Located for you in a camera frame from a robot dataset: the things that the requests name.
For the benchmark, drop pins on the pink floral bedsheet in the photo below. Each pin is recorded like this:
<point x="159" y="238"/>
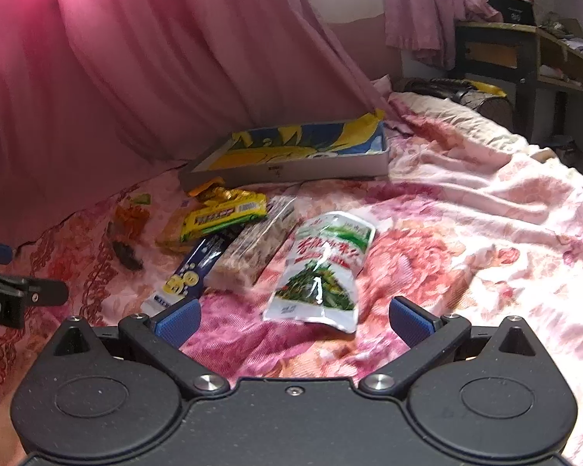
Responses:
<point x="470" y="220"/>

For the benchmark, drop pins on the gold foil wrapper snack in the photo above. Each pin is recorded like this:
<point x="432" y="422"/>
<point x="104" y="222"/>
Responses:
<point x="214" y="192"/>

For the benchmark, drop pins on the white green seaweed snack pouch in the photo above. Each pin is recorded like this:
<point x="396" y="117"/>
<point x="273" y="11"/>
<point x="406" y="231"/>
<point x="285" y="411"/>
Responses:
<point x="318" y="283"/>

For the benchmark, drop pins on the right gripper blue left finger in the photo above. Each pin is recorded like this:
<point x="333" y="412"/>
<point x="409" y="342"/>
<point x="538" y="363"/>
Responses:
<point x="156" y="341"/>

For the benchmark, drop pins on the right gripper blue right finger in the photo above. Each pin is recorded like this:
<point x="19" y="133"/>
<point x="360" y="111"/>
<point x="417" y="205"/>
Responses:
<point x="431" y="340"/>

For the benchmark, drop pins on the large pink curtain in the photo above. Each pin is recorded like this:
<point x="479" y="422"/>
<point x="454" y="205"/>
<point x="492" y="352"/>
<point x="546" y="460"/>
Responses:
<point x="96" y="95"/>

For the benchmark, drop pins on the clear cracker pack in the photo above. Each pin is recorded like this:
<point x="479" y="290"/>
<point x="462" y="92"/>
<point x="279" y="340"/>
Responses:
<point x="169" y="238"/>

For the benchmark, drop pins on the orange clear snack bag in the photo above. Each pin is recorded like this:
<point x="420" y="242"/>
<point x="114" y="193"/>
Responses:
<point x="129" y="219"/>

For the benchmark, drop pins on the dark blue snack stick pack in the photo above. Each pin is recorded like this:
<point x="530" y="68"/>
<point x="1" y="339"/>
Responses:
<point x="187" y="282"/>

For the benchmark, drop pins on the black wooden desk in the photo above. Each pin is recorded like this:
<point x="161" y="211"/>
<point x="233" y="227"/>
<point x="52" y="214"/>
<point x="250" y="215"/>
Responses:
<point x="527" y="57"/>

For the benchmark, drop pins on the dark dried meat snack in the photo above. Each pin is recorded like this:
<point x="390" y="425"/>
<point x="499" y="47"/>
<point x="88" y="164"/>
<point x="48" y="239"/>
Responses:
<point x="126" y="256"/>

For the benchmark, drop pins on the colourful cardboard tray box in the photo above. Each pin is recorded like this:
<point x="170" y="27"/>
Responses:
<point x="296" y="153"/>

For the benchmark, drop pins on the yellow snack bar pack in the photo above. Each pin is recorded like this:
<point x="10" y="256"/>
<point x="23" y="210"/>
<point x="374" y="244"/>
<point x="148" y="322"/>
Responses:
<point x="210" y="219"/>

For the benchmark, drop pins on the black box with number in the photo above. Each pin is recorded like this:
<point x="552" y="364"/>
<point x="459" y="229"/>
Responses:
<point x="515" y="11"/>

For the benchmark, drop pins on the yellow item behind handbag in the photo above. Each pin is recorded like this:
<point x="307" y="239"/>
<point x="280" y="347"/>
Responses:
<point x="482" y="87"/>

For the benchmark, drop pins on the clear nut bar pack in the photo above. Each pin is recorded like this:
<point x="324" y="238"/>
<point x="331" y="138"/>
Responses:
<point x="243" y="262"/>

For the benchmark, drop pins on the small purple curtain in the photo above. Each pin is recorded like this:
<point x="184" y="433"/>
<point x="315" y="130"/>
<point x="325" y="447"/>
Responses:
<point x="427" y="28"/>

